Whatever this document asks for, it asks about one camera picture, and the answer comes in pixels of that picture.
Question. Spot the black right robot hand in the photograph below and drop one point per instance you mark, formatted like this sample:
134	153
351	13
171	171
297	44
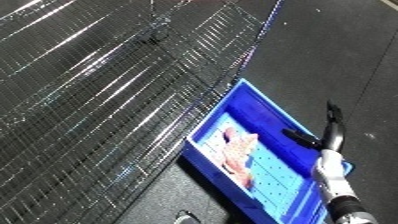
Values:
333	136

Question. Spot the pale right robot arm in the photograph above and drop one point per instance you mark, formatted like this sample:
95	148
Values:
334	180

